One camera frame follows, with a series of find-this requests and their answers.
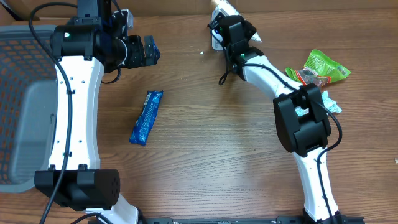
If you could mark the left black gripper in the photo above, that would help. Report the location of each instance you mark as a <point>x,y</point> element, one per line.
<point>139,58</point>

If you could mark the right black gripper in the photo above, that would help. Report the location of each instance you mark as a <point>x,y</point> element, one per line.
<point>248,26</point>

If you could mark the blue snack bar wrapper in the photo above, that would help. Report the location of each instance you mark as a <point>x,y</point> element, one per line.
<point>147,118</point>

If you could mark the green snack bag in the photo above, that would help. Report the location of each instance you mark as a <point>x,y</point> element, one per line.
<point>318,69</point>

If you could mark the teal wipes packet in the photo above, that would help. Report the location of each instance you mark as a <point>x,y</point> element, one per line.
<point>330,104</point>

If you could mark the white tube gold cap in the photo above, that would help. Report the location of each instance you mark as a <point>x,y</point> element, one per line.
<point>226,15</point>

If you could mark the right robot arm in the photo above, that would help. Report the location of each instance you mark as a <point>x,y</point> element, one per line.
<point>302,120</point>

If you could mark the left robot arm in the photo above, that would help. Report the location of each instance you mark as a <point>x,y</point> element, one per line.
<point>91,44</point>

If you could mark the white barcode scanner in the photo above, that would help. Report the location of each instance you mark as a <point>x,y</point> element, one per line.
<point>216,38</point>

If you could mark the grey plastic mesh basket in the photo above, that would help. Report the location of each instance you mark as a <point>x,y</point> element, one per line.
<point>28,108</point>

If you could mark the cardboard back panel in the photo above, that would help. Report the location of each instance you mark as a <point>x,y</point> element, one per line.
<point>192,7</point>

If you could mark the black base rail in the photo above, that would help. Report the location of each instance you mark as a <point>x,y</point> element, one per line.
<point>278,220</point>

